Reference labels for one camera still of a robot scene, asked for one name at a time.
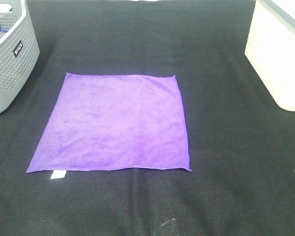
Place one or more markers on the clear tape piece front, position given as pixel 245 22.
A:
pixel 168 228

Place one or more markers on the purple microfiber towel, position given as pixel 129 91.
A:
pixel 114 122

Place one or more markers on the grey perforated laundry basket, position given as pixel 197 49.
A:
pixel 19 49

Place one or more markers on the black table cloth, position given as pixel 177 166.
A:
pixel 242 145

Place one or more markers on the white storage bin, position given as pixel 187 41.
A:
pixel 270 49

